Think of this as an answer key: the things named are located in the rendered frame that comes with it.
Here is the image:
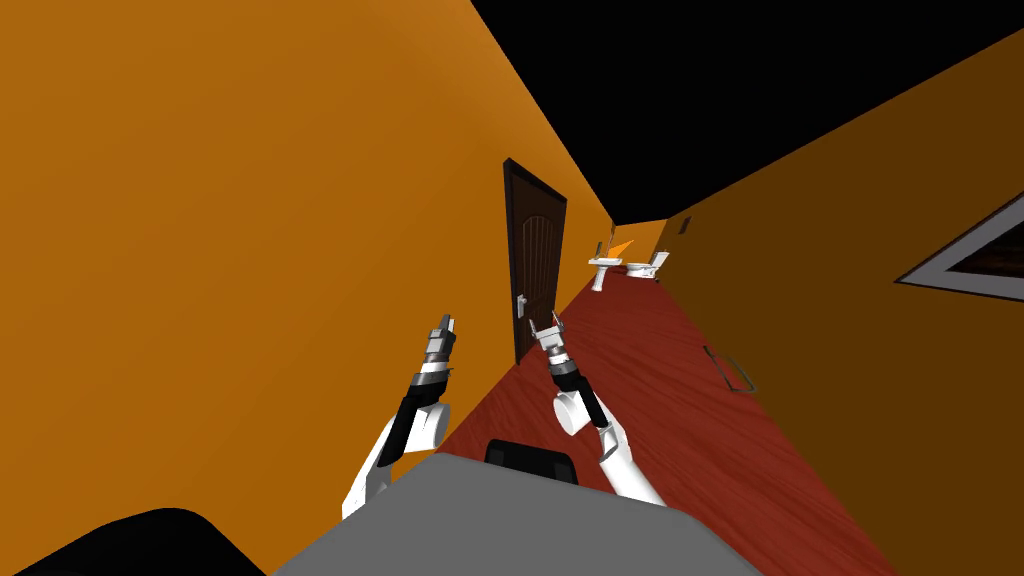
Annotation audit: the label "grey towel rail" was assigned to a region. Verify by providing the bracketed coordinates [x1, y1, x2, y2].
[702, 344, 758, 396]

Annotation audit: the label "white toilet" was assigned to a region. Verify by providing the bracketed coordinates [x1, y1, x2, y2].
[624, 251, 672, 282]

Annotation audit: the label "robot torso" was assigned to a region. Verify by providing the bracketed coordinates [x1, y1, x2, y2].
[270, 437, 765, 576]

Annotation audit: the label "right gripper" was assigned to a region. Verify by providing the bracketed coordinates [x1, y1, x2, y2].
[527, 309, 572, 366]

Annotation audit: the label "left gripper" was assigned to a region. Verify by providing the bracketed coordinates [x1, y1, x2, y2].
[423, 314, 458, 367]

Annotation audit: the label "white pedestal sink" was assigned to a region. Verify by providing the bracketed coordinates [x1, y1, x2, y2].
[587, 242, 626, 294]

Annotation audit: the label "white framed window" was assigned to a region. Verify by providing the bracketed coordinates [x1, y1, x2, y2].
[893, 190, 1024, 305]

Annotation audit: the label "dark brown door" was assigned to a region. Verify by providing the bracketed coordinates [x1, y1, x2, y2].
[503, 157, 569, 367]

